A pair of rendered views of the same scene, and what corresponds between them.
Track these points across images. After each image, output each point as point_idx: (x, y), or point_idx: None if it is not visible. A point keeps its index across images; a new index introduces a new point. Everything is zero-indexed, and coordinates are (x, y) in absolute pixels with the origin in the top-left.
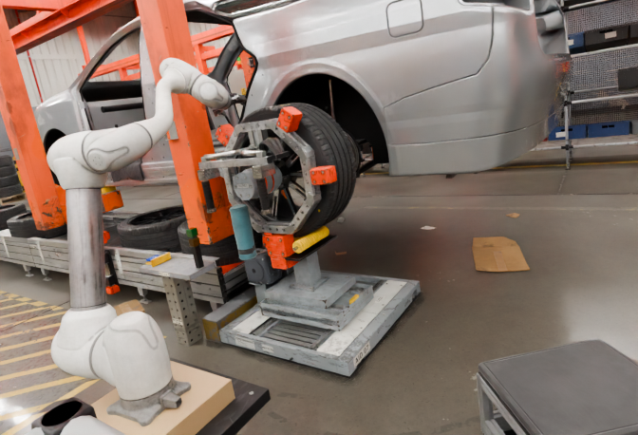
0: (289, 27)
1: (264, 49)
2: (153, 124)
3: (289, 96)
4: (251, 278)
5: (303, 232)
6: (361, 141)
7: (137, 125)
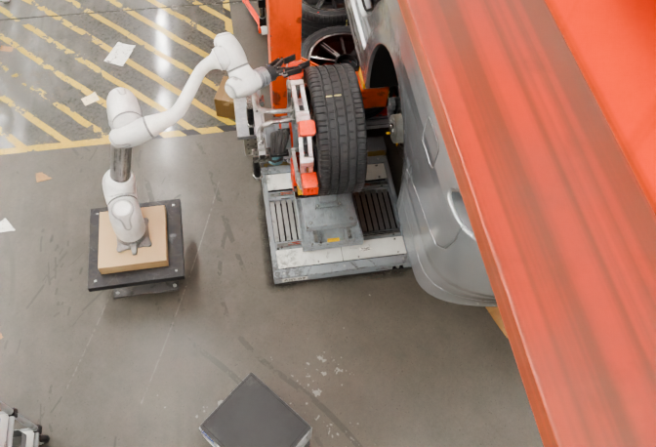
0: (398, 9)
1: None
2: (158, 125)
3: None
4: None
5: None
6: None
7: (143, 127)
